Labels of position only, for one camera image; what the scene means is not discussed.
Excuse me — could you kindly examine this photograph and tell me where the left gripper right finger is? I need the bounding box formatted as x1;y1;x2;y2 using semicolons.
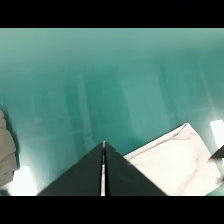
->
104;141;167;197

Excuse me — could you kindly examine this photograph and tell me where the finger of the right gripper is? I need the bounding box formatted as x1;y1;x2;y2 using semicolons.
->
208;144;224;164

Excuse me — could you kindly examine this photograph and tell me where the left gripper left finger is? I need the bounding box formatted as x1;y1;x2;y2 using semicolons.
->
37;141;105;197

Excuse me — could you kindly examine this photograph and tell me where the white garment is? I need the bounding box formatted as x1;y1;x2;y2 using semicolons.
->
100;122;224;197

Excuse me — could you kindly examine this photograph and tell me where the beige garment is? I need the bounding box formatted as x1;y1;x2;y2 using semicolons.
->
0;109;18;192

